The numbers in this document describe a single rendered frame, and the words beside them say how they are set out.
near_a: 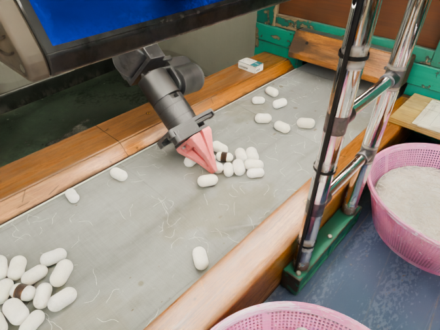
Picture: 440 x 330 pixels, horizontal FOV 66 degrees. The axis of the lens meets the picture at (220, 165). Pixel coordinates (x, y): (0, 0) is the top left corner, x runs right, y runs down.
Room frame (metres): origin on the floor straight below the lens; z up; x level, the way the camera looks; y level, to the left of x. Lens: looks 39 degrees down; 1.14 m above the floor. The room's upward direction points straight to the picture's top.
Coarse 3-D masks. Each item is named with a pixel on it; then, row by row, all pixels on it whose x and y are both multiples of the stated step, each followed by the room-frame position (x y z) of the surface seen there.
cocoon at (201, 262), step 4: (196, 248) 0.29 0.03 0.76; (200, 248) 0.29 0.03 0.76; (192, 252) 0.29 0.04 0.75; (196, 252) 0.28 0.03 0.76; (200, 252) 0.28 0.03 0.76; (204, 252) 0.29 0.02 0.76; (192, 256) 0.28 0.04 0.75; (196, 256) 0.28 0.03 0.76; (200, 256) 0.28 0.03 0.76; (204, 256) 0.28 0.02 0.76; (196, 260) 0.27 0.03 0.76; (200, 260) 0.27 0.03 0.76; (204, 260) 0.27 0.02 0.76; (196, 264) 0.27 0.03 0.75; (200, 264) 0.27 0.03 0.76; (204, 264) 0.27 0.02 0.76; (200, 268) 0.27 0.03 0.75; (204, 268) 0.27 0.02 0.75
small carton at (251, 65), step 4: (240, 60) 0.90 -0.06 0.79; (244, 60) 0.90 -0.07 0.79; (248, 60) 0.90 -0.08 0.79; (252, 60) 0.90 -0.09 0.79; (240, 64) 0.89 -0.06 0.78; (244, 64) 0.88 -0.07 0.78; (248, 64) 0.87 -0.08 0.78; (252, 64) 0.87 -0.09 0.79; (256, 64) 0.87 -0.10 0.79; (260, 64) 0.87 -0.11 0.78; (240, 68) 0.89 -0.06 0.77; (244, 68) 0.88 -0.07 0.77; (248, 68) 0.87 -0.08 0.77; (252, 68) 0.86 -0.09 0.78; (256, 68) 0.86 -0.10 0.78; (260, 68) 0.87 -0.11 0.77; (252, 72) 0.86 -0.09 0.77; (256, 72) 0.86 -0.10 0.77
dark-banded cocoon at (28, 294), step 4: (16, 284) 0.24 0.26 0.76; (12, 288) 0.23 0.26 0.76; (24, 288) 0.23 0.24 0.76; (28, 288) 0.23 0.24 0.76; (32, 288) 0.23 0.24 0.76; (12, 292) 0.23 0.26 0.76; (24, 292) 0.23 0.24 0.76; (28, 292) 0.23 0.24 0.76; (32, 292) 0.23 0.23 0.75; (12, 296) 0.22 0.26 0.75; (24, 296) 0.22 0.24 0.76; (28, 296) 0.22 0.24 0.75; (32, 296) 0.23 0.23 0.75; (24, 300) 0.22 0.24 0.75; (28, 300) 0.22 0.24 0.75
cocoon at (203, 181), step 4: (200, 176) 0.44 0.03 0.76; (204, 176) 0.44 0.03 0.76; (208, 176) 0.44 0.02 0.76; (212, 176) 0.44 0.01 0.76; (216, 176) 0.45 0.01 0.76; (200, 180) 0.43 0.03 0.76; (204, 180) 0.43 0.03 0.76; (208, 180) 0.44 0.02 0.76; (212, 180) 0.44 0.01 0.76; (216, 180) 0.44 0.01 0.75; (200, 184) 0.43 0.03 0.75; (204, 184) 0.43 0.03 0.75; (208, 184) 0.43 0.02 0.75; (212, 184) 0.43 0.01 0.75
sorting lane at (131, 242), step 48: (288, 96) 0.78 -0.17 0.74; (240, 144) 0.57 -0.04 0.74; (288, 144) 0.57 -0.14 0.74; (96, 192) 0.42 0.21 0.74; (144, 192) 0.42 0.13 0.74; (192, 192) 0.42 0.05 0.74; (240, 192) 0.42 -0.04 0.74; (288, 192) 0.42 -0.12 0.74; (0, 240) 0.32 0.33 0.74; (48, 240) 0.32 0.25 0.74; (96, 240) 0.32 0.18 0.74; (144, 240) 0.32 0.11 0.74; (192, 240) 0.32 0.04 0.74; (240, 240) 0.32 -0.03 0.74; (96, 288) 0.24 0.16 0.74; (144, 288) 0.24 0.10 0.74
